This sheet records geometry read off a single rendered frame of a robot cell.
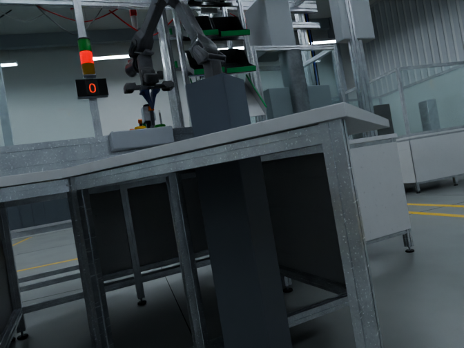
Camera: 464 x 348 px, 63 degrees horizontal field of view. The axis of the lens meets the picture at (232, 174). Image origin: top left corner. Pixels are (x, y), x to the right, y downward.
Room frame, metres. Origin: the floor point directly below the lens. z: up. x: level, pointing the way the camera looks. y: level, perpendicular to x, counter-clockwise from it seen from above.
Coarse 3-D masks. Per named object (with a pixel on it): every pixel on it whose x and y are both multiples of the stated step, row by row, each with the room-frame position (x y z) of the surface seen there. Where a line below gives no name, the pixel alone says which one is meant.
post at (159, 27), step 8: (160, 24) 2.70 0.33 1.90; (160, 32) 2.69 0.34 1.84; (160, 40) 2.70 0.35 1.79; (160, 48) 2.73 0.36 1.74; (168, 64) 2.70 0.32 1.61; (168, 72) 2.71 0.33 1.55; (168, 80) 2.70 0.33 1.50; (168, 96) 2.72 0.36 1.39; (176, 112) 2.70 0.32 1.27; (176, 120) 2.70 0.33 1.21
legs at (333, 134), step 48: (240, 144) 0.88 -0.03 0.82; (288, 144) 0.83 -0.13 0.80; (336, 144) 0.77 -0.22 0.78; (240, 192) 1.12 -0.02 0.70; (336, 192) 0.78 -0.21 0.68; (96, 240) 1.20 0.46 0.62; (240, 240) 1.13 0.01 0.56; (96, 288) 1.18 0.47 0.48; (240, 288) 1.15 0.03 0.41; (96, 336) 1.17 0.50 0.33; (240, 336) 1.16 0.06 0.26; (288, 336) 1.23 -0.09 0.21
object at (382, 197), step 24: (360, 144) 2.60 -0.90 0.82; (384, 144) 2.67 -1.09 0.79; (360, 168) 2.57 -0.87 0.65; (384, 168) 2.66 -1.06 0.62; (360, 192) 2.56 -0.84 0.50; (384, 192) 2.64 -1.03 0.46; (384, 216) 2.63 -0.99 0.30; (408, 216) 2.72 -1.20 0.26; (408, 240) 2.71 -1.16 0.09; (288, 288) 2.32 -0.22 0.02
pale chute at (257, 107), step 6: (246, 78) 1.79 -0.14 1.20; (246, 84) 1.81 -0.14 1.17; (252, 84) 1.73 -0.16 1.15; (246, 90) 1.77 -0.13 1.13; (252, 90) 1.75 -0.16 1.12; (246, 96) 1.74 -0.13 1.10; (252, 96) 1.74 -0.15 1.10; (258, 96) 1.68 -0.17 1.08; (252, 102) 1.70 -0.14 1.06; (258, 102) 1.69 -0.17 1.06; (252, 108) 1.66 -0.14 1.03; (258, 108) 1.67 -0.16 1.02; (264, 108) 1.63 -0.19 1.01; (252, 114) 1.63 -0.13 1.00; (258, 114) 1.63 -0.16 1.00; (264, 114) 1.64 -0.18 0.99
